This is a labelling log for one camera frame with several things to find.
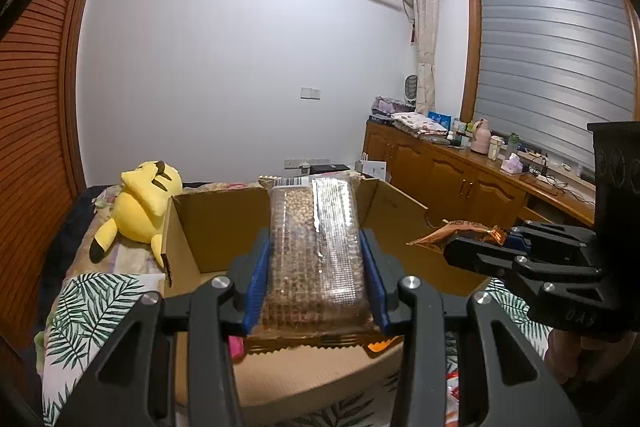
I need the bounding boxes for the clear pack brown biscuits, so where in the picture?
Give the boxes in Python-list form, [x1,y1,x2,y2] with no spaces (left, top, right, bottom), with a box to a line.
[250,171,382,352]

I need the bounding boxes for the orange crinkled snack wrapper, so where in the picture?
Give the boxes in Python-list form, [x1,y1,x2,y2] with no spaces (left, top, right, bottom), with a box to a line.
[407,220,508,253]

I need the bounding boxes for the person's right hand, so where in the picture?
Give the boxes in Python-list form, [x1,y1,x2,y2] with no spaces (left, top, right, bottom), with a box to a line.
[544,329,639,384]

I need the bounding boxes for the white power strip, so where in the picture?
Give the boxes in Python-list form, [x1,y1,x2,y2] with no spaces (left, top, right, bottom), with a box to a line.
[518,172,564,194]

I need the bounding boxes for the pink tissue pack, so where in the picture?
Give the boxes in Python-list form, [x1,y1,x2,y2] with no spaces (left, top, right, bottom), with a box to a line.
[500,153,523,174]

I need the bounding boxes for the brown cardboard box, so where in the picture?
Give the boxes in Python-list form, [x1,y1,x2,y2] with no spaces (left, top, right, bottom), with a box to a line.
[160,175,507,413]

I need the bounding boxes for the wooden sideboard cabinet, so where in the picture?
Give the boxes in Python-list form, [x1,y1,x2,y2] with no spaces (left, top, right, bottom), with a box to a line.
[363,120,594,228]

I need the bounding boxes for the pink thermos jug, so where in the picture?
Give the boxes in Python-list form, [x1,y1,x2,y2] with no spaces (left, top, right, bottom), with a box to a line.
[470,118,491,155]

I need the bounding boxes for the white paper bag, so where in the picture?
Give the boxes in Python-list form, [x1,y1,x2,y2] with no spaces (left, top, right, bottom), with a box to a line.
[355,159,387,181]

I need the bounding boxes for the yellow Pikachu plush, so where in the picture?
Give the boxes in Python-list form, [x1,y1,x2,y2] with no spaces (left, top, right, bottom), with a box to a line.
[89,160,183,269]

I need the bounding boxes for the folded floral cloth stack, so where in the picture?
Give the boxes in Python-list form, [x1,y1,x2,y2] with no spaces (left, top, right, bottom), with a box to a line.
[390,112,448,140]

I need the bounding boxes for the grey window blind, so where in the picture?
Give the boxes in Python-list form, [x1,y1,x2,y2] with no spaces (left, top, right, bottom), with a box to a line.
[473,0,636,168]

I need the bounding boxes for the small white fan heater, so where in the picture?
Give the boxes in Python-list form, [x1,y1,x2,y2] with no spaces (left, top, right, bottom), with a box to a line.
[404,75,418,106]

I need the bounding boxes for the wooden louvred wardrobe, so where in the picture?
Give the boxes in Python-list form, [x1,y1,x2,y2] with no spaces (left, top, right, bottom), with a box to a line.
[1,0,86,364]

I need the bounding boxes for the beige floral curtain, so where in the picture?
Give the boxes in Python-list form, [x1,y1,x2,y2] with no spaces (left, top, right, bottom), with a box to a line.
[412,0,439,115]

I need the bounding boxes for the white wall switch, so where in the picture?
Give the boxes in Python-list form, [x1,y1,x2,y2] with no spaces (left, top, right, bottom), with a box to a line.
[300,87,321,101]

